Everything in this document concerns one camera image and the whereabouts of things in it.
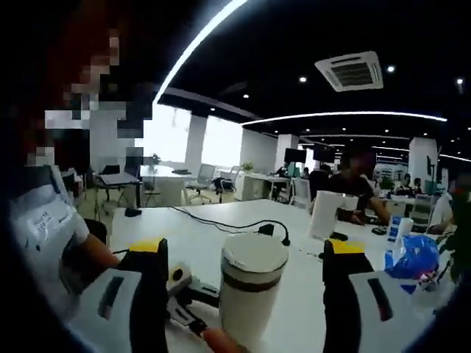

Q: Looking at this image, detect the white office chair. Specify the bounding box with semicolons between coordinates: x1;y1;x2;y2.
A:
292;179;314;209
185;164;216;206

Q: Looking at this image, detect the black cable with plug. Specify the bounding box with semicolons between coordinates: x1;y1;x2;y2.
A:
169;206;291;248

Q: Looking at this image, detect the blue and white tissue bundle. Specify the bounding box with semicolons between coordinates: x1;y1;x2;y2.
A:
384;235;441;281

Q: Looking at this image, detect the small blue and white box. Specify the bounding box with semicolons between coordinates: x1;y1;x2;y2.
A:
386;215;401;242

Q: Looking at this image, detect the white table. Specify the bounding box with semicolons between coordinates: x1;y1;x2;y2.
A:
110;200;457;353

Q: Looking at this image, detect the black chair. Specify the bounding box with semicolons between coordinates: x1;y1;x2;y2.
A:
82;218;108;244

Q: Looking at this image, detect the white brown-banded cup lid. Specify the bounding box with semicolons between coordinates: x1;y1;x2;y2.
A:
220;234;291;294

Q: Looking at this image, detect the white desk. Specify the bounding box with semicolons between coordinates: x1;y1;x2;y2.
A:
141;167;199;207
237;172;296;202

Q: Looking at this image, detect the white chest-worn device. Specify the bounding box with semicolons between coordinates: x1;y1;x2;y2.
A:
58;237;99;296

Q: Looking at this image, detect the curved ceiling light strip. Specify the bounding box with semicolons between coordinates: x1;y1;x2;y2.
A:
241;111;448;128
152;0;250;106

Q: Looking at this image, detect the person's right hand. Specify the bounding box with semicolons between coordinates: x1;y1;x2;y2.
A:
204;328;247;353

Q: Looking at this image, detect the white desktop water dispenser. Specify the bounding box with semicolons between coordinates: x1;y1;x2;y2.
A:
308;190;360;243

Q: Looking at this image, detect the white paper roll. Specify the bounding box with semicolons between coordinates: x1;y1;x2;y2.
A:
395;217;415;246

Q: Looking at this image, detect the white ceiling air conditioner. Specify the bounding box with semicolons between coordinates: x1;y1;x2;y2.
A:
314;50;385;93

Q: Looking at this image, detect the white water cup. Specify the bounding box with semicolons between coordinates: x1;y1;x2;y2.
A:
219;285;283;341

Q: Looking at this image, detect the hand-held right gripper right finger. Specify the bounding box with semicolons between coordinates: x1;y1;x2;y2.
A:
322;238;419;353

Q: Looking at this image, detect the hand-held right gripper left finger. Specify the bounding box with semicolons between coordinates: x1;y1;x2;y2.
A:
68;238;170;353

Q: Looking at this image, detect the black backpack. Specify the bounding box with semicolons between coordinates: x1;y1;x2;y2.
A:
213;176;237;193

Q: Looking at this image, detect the small green potted plant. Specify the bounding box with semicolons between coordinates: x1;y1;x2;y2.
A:
146;153;163;207

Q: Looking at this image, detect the open grey laptop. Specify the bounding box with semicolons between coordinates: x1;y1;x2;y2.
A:
98;165;143;188

